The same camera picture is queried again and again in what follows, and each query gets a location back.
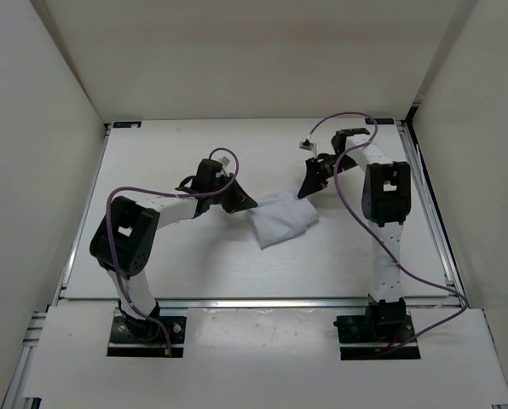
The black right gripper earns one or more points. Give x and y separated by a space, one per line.
314 180

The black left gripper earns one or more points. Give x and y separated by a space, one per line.
239 200

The white fabric skirt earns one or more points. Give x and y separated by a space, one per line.
280 217

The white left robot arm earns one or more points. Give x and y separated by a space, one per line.
123 242

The blue right corner label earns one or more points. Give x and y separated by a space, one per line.
380 121

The blue corner label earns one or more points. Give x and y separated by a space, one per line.
380 121
127 124

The blue left corner label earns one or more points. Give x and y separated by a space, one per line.
127 124

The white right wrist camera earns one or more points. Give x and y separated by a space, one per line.
308 145

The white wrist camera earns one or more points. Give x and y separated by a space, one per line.
224 161
308 145

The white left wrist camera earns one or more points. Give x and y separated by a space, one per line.
224 161

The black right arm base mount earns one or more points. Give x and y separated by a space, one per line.
382 332

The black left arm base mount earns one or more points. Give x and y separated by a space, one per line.
134 338

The aluminium left front frame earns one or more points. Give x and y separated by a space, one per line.
14 397

